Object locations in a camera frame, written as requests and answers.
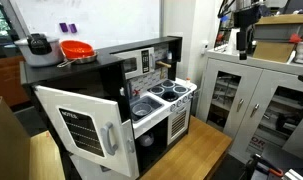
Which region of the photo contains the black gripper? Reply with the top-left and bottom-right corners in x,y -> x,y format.
233,4 -> 263,61

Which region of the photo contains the white door with chalkboard panel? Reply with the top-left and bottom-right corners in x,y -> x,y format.
34,84 -> 131,178

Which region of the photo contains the white toy oven door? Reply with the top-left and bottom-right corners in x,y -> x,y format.
166,101 -> 193,146

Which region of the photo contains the grey cabinet with glass doors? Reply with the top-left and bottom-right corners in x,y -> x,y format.
195,49 -> 303,164

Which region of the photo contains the flat brown cardboard sheet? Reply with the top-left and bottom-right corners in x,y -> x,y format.
252,41 -> 296,64

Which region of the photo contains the grey box with brown lid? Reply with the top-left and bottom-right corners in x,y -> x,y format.
253,13 -> 303,43

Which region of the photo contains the black pan on stove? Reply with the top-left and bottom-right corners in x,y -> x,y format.
161,90 -> 179,103

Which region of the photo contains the low wooden platform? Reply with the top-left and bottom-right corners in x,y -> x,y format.
139,114 -> 233,180

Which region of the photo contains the grey toy microwave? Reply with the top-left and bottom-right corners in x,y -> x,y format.
114,46 -> 157,80

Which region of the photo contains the grey bowl in sink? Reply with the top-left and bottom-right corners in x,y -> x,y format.
132,102 -> 154,118

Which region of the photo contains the white round object under counter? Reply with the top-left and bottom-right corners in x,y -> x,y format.
138,132 -> 155,148

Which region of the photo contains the aluminium extrusion bar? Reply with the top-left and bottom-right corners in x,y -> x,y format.
282,168 -> 303,180

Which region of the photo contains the large whiteboard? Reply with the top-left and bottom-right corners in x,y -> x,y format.
0,0 -> 164,51

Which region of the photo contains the black and white toy kitchen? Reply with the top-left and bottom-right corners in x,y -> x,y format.
19,35 -> 199,180

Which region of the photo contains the small metal frying pan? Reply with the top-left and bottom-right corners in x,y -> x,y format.
56,52 -> 99,69

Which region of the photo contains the orange plastic bowl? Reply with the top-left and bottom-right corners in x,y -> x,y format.
59,39 -> 96,60

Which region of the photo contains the purple magnet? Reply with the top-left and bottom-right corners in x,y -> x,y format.
68,23 -> 78,34
59,22 -> 69,33

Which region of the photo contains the brown wooden cabinet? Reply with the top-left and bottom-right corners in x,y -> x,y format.
0,55 -> 29,108

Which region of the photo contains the large cardboard box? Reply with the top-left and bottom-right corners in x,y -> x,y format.
0,96 -> 31,180

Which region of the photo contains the silver cabinet door handle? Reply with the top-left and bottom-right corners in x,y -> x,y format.
236,98 -> 245,113
250,103 -> 260,118

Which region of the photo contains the black clamp with orange handle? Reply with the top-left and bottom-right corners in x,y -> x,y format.
246,153 -> 285,180

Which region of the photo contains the silver pot with black handle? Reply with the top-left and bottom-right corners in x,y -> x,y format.
14,33 -> 64,68

